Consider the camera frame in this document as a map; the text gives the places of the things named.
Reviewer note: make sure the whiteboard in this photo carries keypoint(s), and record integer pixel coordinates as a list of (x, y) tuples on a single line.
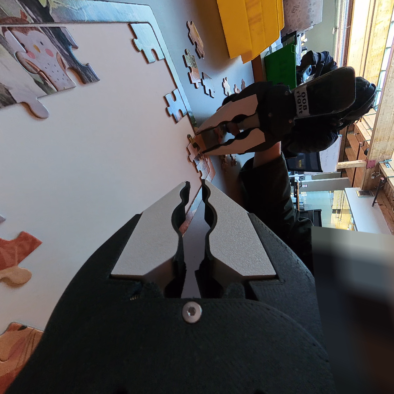
[(331, 154)]

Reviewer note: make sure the teal grey puzzle piece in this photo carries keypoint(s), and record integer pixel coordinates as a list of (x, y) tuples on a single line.
[(146, 41)]

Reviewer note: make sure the grey desk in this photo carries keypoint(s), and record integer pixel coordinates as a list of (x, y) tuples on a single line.
[(172, 18)]

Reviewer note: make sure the person's right hand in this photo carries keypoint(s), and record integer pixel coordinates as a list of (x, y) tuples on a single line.
[(269, 154)]

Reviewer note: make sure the pastel puzzle piece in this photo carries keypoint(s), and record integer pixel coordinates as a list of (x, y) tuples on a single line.
[(192, 69), (196, 38), (208, 85)]

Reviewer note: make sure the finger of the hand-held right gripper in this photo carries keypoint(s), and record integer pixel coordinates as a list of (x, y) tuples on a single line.
[(243, 143), (234, 109)]

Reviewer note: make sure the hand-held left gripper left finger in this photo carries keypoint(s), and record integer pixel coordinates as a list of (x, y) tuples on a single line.
[(147, 246)]

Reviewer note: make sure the cardboard box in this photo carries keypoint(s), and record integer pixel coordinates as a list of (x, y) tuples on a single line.
[(301, 15)]

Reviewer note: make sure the dark branch puzzle piece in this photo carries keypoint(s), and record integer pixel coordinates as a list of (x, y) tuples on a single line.
[(80, 64)]

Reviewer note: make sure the purple black puzzle piece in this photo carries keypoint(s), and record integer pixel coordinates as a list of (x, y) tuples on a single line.
[(200, 144)]

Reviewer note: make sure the black office chair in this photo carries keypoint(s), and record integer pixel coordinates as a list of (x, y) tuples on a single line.
[(304, 161)]

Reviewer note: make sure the yellow plastic bin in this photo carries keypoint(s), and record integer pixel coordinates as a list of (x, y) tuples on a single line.
[(246, 27)]

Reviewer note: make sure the green plastic bin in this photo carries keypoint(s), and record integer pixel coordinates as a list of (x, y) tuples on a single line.
[(280, 66)]

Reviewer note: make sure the pale spotted puzzle piece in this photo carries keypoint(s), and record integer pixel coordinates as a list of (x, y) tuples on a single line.
[(40, 58)]

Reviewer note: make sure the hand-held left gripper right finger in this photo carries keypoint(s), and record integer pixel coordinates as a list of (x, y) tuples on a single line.
[(240, 246)]

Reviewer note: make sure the person's right forearm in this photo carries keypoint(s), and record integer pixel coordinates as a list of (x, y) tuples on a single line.
[(267, 200)]

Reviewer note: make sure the puzzle frame tray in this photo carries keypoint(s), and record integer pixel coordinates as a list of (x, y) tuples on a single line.
[(92, 154)]

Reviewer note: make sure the cluster of loose puzzle pieces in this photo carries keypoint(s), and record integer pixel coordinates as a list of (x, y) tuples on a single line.
[(227, 86)]

